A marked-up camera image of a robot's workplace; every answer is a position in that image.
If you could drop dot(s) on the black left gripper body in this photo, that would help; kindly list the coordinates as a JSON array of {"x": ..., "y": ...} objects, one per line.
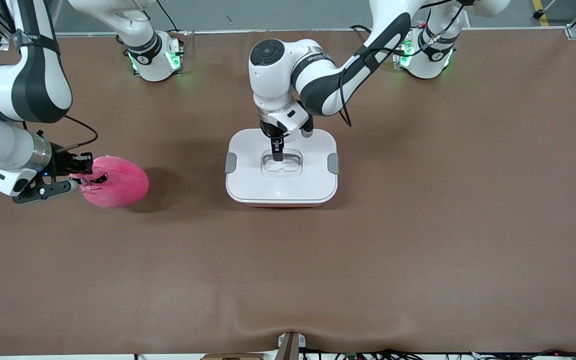
[{"x": 270, "y": 131}]

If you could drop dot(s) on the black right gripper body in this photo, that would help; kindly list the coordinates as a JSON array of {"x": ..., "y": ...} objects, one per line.
[{"x": 61, "y": 162}]

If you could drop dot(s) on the white container lid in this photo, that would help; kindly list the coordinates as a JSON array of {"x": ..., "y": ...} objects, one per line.
[{"x": 248, "y": 175}]

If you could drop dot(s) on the pink plush toy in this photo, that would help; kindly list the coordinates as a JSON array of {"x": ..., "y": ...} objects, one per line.
[{"x": 118, "y": 185}]

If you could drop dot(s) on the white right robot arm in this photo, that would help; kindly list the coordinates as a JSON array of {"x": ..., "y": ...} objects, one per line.
[{"x": 38, "y": 75}]

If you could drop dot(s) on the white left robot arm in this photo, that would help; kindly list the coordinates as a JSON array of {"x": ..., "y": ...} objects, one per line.
[{"x": 318, "y": 80}]

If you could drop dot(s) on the pink plastic storage box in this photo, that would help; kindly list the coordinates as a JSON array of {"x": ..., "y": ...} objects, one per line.
[{"x": 283, "y": 203}]

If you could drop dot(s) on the brown table mat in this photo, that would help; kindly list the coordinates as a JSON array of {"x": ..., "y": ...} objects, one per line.
[{"x": 288, "y": 270}]

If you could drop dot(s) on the brown cardboard piece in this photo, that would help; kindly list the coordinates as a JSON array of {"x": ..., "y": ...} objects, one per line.
[{"x": 233, "y": 357}]

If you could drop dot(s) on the aluminium table edge rail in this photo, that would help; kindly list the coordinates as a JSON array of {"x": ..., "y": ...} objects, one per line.
[{"x": 218, "y": 31}]

